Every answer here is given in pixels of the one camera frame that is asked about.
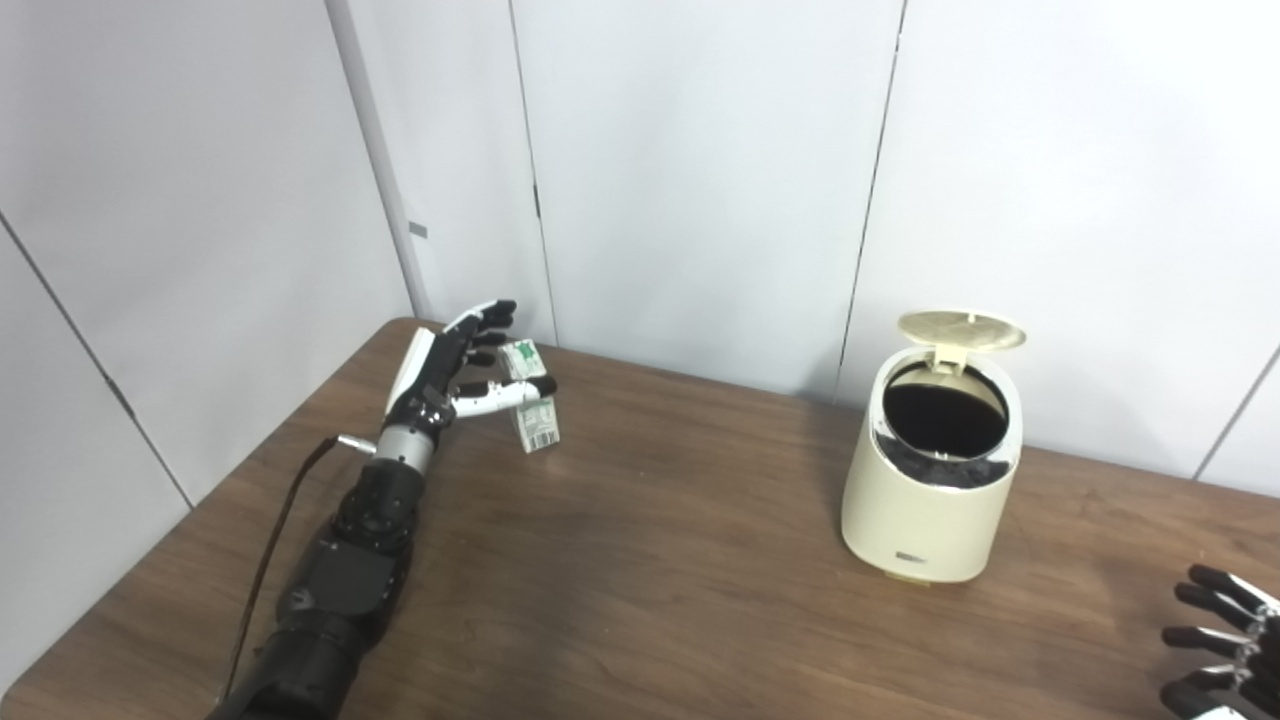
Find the white corner post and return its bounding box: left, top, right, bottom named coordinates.
left=325, top=0, right=437, bottom=321

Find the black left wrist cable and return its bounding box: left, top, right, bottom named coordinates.
left=220, top=433, right=379, bottom=703

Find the cream-colored bin body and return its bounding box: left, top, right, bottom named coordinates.
left=840, top=345, right=1024, bottom=585

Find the green white milk carton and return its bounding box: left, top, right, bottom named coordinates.
left=497, top=340, right=561, bottom=454

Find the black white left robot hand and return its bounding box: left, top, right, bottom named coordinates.
left=383, top=299, right=558, bottom=436

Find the cream round bin lid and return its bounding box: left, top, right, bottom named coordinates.
left=897, top=310, right=1028, bottom=377

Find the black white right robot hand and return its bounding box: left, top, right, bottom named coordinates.
left=1160, top=565, right=1280, bottom=720

